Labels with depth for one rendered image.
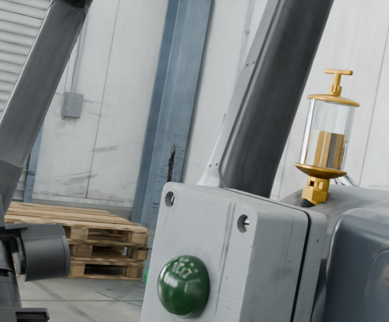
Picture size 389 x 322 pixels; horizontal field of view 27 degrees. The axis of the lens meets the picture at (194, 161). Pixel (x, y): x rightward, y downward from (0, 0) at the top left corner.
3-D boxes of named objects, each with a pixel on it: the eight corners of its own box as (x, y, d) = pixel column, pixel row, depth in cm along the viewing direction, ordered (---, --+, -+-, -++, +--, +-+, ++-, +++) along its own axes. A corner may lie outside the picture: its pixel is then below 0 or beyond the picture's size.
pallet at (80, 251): (-34, 232, 643) (-31, 214, 643) (97, 239, 716) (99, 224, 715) (7, 257, 576) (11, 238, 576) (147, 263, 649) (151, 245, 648)
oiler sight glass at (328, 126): (289, 160, 44) (300, 97, 44) (320, 165, 45) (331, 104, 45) (321, 167, 42) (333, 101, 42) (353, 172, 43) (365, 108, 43)
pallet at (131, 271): (-40, 250, 643) (-38, 232, 643) (92, 255, 717) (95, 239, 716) (1, 277, 575) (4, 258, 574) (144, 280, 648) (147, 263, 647)
